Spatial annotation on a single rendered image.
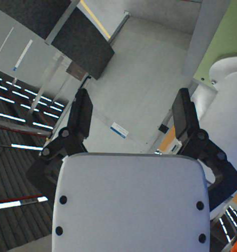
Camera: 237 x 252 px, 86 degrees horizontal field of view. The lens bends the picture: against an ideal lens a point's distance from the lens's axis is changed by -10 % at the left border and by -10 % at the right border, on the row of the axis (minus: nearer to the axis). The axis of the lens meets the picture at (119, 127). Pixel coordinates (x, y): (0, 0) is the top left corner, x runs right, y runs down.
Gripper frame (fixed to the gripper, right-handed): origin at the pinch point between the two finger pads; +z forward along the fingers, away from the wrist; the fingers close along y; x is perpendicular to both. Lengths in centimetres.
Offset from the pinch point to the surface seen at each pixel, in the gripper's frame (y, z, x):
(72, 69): -243, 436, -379
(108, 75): -28, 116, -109
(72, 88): -389, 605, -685
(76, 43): -51, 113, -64
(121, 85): -11, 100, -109
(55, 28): -62, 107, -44
